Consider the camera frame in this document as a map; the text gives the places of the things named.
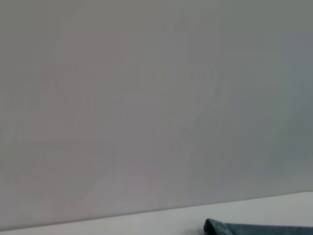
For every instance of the blue denim shorts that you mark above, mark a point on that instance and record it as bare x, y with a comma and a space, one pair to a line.
256, 228

